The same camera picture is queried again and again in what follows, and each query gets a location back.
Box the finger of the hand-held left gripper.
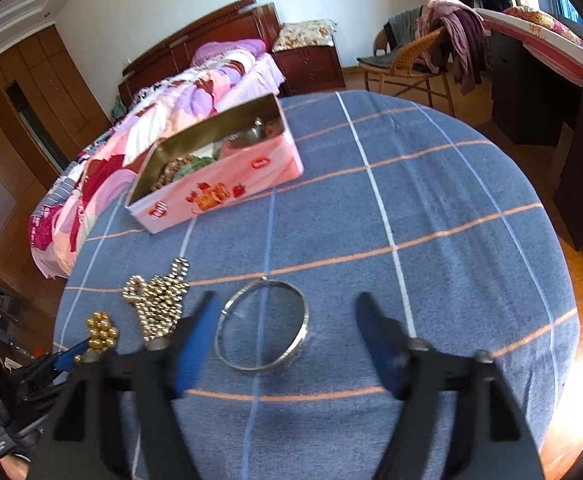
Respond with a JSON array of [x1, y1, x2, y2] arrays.
[[46, 340, 92, 373], [14, 360, 80, 406]]

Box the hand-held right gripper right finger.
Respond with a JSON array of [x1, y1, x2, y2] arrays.
[[355, 291, 547, 480]]

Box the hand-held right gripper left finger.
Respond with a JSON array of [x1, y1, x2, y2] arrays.
[[26, 290, 220, 480]]

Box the small gold bead cluster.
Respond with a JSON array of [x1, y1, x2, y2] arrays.
[[74, 311, 120, 363]]

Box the metallic bead chain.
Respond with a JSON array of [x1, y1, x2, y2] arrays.
[[123, 257, 192, 343]]

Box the silver bangle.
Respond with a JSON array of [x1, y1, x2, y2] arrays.
[[215, 276, 311, 374]]

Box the pink tin box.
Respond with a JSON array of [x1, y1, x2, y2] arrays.
[[124, 92, 305, 235]]

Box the green ornament with red bow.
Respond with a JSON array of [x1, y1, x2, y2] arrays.
[[189, 152, 222, 173]]

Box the silver wristwatch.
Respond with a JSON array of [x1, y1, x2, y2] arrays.
[[229, 117, 272, 146]]

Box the person's left hand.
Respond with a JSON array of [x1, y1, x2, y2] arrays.
[[0, 407, 40, 480]]

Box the pink patchwork quilt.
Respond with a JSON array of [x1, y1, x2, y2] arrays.
[[29, 62, 267, 271]]

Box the wooden wardrobe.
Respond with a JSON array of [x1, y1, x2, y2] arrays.
[[0, 25, 112, 271]]

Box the wooden nightstand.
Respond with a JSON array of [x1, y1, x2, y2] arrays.
[[272, 42, 346, 96]]

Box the bed with patchwork quilt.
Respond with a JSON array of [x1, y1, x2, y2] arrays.
[[32, 52, 287, 278]]

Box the wicker chair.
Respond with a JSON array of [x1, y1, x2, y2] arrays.
[[356, 25, 455, 116]]

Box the purple pillow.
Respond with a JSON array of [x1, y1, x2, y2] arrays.
[[192, 37, 267, 66]]

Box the floral cushion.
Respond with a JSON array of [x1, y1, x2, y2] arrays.
[[272, 19, 338, 52]]

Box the pink purple clothes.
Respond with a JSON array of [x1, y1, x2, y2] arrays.
[[416, 0, 492, 96]]

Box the grey clothes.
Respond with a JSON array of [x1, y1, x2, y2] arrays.
[[359, 7, 432, 68]]

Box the wooden bed headboard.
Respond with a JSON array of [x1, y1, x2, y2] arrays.
[[118, 0, 282, 106]]

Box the white cloth with pink trim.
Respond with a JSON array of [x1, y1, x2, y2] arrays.
[[474, 7, 583, 88]]

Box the floral pillow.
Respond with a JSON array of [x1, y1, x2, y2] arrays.
[[504, 5, 583, 46]]

